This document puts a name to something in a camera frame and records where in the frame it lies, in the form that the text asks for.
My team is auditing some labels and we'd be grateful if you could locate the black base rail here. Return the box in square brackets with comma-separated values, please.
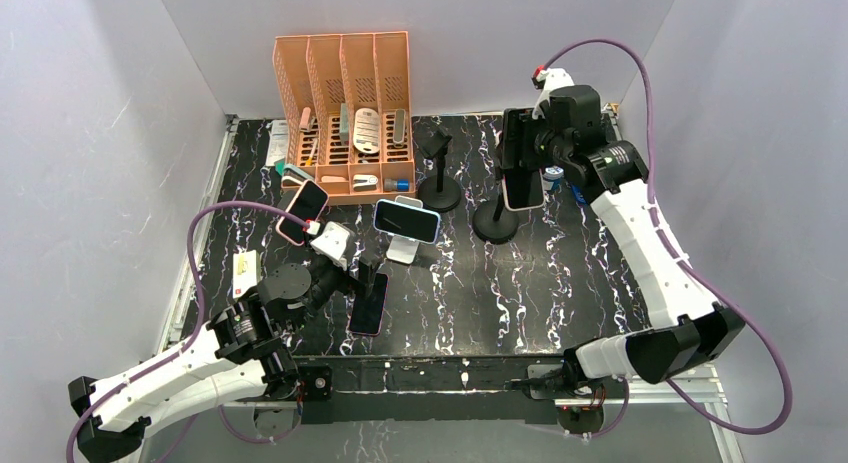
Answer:
[225, 355, 664, 441]

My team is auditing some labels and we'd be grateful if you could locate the green white small box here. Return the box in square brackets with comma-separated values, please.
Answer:
[339, 103, 350, 146]

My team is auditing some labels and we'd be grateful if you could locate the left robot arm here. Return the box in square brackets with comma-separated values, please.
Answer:
[66, 256, 389, 462]

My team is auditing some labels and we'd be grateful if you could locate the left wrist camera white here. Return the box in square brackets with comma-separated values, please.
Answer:
[306, 221, 354, 271]

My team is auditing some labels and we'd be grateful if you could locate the teal small box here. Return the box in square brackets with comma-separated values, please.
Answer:
[274, 159, 313, 186]

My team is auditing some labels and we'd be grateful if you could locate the black tall phone stand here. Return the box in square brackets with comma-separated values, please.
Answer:
[471, 176, 519, 245]

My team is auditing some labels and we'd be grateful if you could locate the blue-edged smartphone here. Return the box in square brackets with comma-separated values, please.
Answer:
[373, 199, 441, 244]

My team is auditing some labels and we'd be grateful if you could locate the pink-cased tall smartphone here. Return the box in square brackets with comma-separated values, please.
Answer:
[501, 168, 545, 212]

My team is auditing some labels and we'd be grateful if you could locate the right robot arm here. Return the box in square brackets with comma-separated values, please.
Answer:
[497, 85, 745, 397]

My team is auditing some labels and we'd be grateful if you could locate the white paper packet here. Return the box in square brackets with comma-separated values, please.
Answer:
[265, 119, 289, 167]

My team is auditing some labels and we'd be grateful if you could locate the white folding phone stand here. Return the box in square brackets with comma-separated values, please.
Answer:
[386, 195, 423, 265]

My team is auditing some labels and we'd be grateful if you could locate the small yellow white box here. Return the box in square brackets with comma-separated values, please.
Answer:
[232, 250, 261, 299]

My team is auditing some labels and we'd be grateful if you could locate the white stapler in organizer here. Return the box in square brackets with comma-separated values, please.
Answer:
[351, 174, 379, 192]

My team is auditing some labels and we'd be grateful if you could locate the purple cable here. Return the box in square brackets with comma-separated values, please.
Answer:
[64, 201, 316, 463]
[539, 38, 794, 437]

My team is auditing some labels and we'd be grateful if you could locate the small white blue bottle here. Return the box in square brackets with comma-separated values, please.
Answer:
[542, 166, 564, 193]

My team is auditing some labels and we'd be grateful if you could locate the orange plastic file organizer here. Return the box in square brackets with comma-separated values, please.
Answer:
[272, 31, 416, 206]

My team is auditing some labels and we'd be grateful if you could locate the blue stapler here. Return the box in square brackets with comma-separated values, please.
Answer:
[569, 185, 586, 205]

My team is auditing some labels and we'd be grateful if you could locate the beige long stapler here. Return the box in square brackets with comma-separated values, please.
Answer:
[392, 108, 406, 145]

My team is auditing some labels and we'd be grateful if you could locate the black round-base phone stand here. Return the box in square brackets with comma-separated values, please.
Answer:
[416, 127, 462, 213]

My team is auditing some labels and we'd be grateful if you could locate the pink-cased left smartphone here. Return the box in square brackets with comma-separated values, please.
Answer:
[276, 181, 329, 246]

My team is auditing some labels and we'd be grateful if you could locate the grey bottle blue cap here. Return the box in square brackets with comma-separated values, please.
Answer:
[382, 178, 412, 193]

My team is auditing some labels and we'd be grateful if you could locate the white oval label tag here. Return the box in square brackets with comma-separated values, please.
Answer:
[351, 108, 381, 155]

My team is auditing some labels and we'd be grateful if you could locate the pink eraser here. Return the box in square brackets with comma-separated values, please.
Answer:
[298, 107, 312, 132]

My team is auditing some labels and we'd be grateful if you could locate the magenta-edged black smartphone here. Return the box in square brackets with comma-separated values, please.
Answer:
[348, 273, 389, 336]

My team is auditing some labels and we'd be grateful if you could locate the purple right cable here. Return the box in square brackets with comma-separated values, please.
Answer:
[539, 38, 794, 437]

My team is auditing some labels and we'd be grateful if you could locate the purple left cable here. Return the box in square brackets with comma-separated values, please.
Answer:
[64, 201, 316, 463]

